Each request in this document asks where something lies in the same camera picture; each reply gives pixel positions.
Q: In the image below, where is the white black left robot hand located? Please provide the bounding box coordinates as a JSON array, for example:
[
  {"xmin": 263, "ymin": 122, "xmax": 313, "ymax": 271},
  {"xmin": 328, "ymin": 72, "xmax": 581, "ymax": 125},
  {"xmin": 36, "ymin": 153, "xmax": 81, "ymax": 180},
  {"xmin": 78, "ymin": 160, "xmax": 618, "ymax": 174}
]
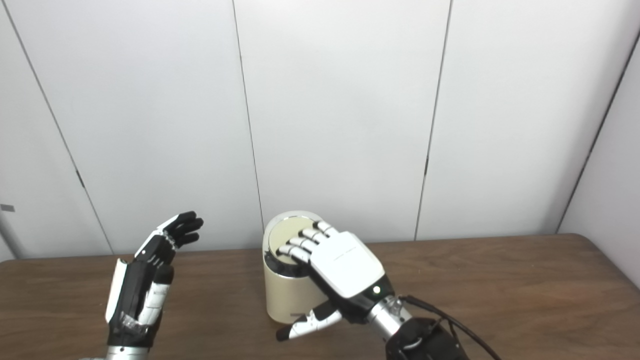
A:
[{"xmin": 105, "ymin": 211, "xmax": 204, "ymax": 348}]

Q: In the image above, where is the cream-colored lidded bin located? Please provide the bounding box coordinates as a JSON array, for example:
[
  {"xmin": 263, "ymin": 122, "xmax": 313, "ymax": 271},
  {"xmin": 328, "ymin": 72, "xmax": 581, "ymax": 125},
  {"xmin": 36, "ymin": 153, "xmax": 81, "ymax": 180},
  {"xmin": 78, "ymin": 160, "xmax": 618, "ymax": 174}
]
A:
[{"xmin": 262, "ymin": 210, "xmax": 331, "ymax": 325}]

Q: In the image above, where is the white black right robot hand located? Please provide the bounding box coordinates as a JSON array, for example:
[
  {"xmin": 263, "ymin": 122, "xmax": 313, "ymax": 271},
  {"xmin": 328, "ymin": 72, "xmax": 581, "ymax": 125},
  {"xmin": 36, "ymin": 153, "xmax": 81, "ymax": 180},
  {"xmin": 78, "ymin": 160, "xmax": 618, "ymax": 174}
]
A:
[{"xmin": 276, "ymin": 220, "xmax": 396, "ymax": 342}]

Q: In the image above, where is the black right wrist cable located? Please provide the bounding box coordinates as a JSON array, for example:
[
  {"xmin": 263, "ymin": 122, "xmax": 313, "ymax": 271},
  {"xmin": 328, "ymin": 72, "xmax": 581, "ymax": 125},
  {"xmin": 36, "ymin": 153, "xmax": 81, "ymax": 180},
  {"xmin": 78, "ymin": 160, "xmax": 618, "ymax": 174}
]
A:
[{"xmin": 397, "ymin": 295, "xmax": 503, "ymax": 360}]

